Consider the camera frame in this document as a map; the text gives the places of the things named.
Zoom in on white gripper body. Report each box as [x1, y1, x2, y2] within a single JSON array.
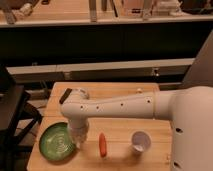
[[67, 120, 89, 149]]

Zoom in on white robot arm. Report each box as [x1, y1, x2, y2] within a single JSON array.
[[60, 86, 213, 171]]

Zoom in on green ceramic bowl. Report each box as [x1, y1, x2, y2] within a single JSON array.
[[39, 122, 76, 162]]

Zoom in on orange carrot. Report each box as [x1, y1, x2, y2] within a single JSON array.
[[99, 133, 107, 157]]

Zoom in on black flat bar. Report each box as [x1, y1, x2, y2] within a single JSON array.
[[59, 88, 72, 104]]

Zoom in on black side stand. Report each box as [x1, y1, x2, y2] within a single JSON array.
[[0, 64, 42, 171]]

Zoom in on white cup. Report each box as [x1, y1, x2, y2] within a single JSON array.
[[131, 131, 151, 155]]

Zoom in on grey metal rail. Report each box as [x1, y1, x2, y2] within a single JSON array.
[[8, 58, 194, 83]]

